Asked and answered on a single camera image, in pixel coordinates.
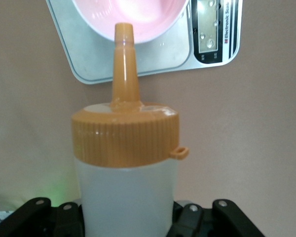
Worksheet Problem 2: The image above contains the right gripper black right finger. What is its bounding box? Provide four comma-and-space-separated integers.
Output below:
166, 198, 266, 237

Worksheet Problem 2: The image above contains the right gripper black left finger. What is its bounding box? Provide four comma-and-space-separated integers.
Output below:
0, 197, 84, 237

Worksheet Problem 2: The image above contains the brown table cover sheet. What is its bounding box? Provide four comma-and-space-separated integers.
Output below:
0, 0, 296, 237

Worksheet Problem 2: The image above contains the pink plastic cup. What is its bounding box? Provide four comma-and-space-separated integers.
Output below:
71, 0, 189, 45

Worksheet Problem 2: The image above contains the translucent sauce bottle orange cap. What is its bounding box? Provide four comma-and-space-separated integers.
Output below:
71, 22, 189, 237

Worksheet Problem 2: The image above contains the silver digital kitchen scale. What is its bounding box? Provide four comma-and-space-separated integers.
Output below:
45, 0, 244, 85

